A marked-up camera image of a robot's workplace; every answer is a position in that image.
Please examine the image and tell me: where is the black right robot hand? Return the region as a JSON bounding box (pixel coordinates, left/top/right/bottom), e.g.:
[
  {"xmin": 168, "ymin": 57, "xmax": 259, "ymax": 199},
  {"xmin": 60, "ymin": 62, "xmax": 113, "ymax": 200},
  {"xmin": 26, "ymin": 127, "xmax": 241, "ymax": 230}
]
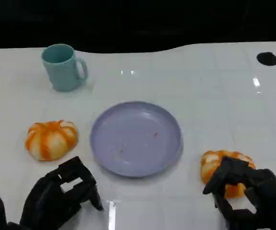
[{"xmin": 202, "ymin": 156, "xmax": 276, "ymax": 230}]

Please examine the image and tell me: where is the lilac plate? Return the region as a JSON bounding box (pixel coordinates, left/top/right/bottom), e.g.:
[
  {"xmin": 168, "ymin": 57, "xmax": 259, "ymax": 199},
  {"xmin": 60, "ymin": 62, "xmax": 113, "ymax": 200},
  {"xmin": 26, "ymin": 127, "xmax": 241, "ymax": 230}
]
[{"xmin": 90, "ymin": 101, "xmax": 183, "ymax": 178}]

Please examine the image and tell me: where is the orange and white bread roll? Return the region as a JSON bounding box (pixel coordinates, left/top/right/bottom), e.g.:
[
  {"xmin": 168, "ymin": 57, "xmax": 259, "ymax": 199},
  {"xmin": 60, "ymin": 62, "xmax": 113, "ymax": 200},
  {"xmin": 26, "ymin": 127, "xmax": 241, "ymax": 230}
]
[
  {"xmin": 201, "ymin": 150, "xmax": 257, "ymax": 199},
  {"xmin": 24, "ymin": 119, "xmax": 78, "ymax": 161}
]

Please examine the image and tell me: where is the pale green mug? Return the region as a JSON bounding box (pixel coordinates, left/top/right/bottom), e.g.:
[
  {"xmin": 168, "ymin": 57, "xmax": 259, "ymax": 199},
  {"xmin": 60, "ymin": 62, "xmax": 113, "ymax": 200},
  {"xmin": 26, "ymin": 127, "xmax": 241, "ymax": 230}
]
[{"xmin": 41, "ymin": 44, "xmax": 88, "ymax": 92}]

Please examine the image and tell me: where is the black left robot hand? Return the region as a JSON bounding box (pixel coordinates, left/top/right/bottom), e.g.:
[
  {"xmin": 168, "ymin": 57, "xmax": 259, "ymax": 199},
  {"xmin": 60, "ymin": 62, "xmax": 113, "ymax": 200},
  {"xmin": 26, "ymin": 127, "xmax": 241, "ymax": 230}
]
[{"xmin": 20, "ymin": 156, "xmax": 104, "ymax": 230}]

